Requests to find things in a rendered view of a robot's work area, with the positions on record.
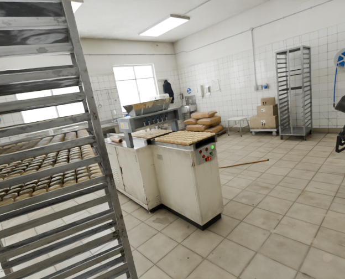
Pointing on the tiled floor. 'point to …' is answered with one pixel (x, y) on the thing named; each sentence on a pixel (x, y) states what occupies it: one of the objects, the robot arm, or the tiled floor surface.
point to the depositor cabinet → (135, 173)
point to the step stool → (238, 124)
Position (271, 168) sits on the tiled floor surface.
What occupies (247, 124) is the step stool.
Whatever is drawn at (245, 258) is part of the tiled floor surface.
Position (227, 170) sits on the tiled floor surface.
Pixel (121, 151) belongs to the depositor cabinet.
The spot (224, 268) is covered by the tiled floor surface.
